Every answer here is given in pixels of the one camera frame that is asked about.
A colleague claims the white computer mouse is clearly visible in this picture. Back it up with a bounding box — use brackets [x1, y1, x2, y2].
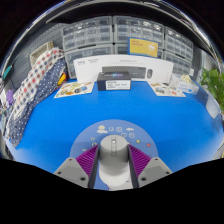
[98, 134, 130, 185]

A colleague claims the yellow card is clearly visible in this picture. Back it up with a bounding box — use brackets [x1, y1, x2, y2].
[128, 37, 159, 58]

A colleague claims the clear plastic bag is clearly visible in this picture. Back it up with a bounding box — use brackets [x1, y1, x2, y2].
[169, 73, 200, 95]

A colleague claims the small dark box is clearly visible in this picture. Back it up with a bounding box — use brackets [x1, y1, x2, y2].
[96, 71, 132, 92]

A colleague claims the dark wall shelf unit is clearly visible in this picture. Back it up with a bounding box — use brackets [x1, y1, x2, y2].
[44, 2, 209, 44]

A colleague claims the green potted plant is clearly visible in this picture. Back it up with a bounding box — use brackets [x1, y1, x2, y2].
[199, 67, 224, 113]

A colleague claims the white woven basket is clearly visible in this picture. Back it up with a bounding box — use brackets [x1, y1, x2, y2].
[29, 40, 55, 67]

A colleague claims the round light blue mouse pad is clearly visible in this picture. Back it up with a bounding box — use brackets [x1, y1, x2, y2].
[69, 119, 159, 192]

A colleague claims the colourful sticker sheet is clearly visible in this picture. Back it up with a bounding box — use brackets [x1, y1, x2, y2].
[148, 81, 187, 98]
[53, 81, 95, 99]

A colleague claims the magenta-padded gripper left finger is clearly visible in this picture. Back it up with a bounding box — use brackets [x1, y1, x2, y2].
[53, 143, 100, 189]

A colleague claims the white keyboard box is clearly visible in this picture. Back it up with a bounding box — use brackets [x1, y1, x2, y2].
[73, 54, 175, 84]

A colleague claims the navy white-dotted cloth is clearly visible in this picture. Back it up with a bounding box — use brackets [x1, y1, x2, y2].
[4, 58, 68, 149]

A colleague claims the red blue checked cloth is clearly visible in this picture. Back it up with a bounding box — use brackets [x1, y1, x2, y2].
[6, 47, 66, 129]

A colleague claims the purple soft item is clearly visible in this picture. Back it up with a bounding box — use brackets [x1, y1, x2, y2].
[5, 88, 16, 106]

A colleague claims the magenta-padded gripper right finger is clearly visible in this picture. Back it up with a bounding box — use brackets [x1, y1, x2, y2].
[126, 143, 174, 189]

